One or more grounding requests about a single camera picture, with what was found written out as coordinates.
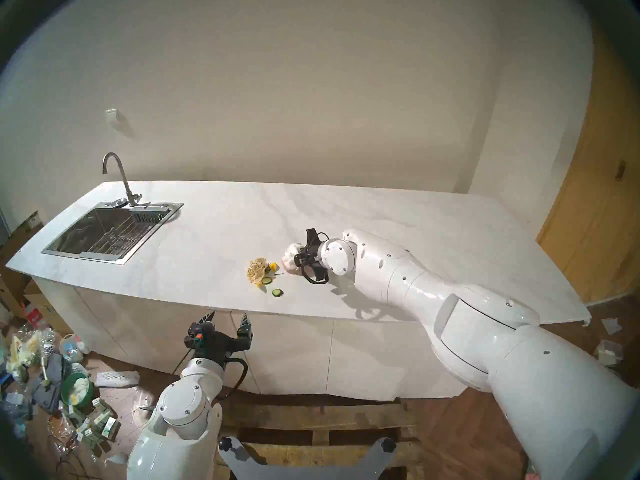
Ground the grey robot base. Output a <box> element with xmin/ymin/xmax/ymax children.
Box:
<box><xmin>218</xmin><ymin>436</ymin><xmax>398</xmax><ymax>480</ymax></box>

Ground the steel gooseneck faucet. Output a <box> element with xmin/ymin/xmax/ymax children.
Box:
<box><xmin>102</xmin><ymin>152</ymin><xmax>151</xmax><ymax>208</ymax></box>

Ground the wooden door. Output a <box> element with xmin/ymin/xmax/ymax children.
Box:
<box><xmin>536</xmin><ymin>29</ymin><xmax>640</xmax><ymax>305</ymax></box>

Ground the clear plastic container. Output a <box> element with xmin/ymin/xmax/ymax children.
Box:
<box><xmin>595</xmin><ymin>340</ymin><xmax>624</xmax><ymax>367</ymax></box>

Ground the wire dish rack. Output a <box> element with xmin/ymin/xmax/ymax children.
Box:
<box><xmin>92</xmin><ymin>223</ymin><xmax>153</xmax><ymax>257</ymax></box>

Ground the white plastic jug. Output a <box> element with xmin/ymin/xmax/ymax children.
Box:
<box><xmin>59</xmin><ymin>333</ymin><xmax>92</xmax><ymax>363</ymax></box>

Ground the yellow green plastic bag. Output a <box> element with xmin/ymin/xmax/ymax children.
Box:
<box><xmin>7</xmin><ymin>334</ymin><xmax>42</xmax><ymax>382</ymax></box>

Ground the green white carton pile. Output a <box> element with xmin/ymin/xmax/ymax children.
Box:
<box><xmin>75</xmin><ymin>398</ymin><xmax>122</xmax><ymax>446</ymax></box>

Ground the stainless steel sink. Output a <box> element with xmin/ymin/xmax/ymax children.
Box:
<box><xmin>41</xmin><ymin>201</ymin><xmax>185</xmax><ymax>265</ymax></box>

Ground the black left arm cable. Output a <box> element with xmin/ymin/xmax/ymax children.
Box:
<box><xmin>220</xmin><ymin>356</ymin><xmax>249</xmax><ymax>399</ymax></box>

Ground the white foam net sleeve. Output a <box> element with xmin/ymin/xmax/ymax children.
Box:
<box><xmin>94</xmin><ymin>370</ymin><xmax>141</xmax><ymax>389</ymax></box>

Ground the green plastic bowl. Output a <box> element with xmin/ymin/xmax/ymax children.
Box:
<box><xmin>60</xmin><ymin>372</ymin><xmax>94</xmax><ymax>409</ymax></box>

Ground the crumpled tan paper napkin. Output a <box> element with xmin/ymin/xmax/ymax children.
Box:
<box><xmin>246</xmin><ymin>257</ymin><xmax>268</xmax><ymax>286</ymax></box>

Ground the pink white cloth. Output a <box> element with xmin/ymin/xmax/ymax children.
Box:
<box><xmin>282</xmin><ymin>241</ymin><xmax>306</xmax><ymax>275</ymax></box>

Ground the brown cardboard box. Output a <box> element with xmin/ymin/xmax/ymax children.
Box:
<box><xmin>0</xmin><ymin>211</ymin><xmax>45</xmax><ymax>265</ymax></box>

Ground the white counter cabinet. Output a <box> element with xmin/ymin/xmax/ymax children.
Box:
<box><xmin>31</xmin><ymin>276</ymin><xmax>481</xmax><ymax>401</ymax></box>

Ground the cardboard box red label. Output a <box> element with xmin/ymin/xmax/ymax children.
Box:
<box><xmin>22</xmin><ymin>293</ymin><xmax>71</xmax><ymax>335</ymax></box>

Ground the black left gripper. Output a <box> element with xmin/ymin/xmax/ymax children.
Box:
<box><xmin>184</xmin><ymin>311</ymin><xmax>254</xmax><ymax>363</ymax></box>

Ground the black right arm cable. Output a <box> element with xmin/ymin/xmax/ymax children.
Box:
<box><xmin>301</xmin><ymin>231</ymin><xmax>331</xmax><ymax>286</ymax></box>

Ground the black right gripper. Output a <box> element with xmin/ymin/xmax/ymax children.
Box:
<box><xmin>293</xmin><ymin>228</ymin><xmax>324</xmax><ymax>269</ymax></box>

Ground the wooden pallet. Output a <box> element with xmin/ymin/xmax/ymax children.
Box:
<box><xmin>216</xmin><ymin>391</ymin><xmax>436</xmax><ymax>480</ymax></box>

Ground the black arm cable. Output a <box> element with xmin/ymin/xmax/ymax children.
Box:
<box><xmin>301</xmin><ymin>231</ymin><xmax>331</xmax><ymax>286</ymax></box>
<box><xmin>220</xmin><ymin>356</ymin><xmax>249</xmax><ymax>399</ymax></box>

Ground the grey fabric bag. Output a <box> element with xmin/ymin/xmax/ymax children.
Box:
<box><xmin>31</xmin><ymin>353</ymin><xmax>72</xmax><ymax>414</ymax></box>

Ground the grey slotted sink strainer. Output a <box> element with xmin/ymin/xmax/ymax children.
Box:
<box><xmin>129</xmin><ymin>206</ymin><xmax>170</xmax><ymax>224</ymax></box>

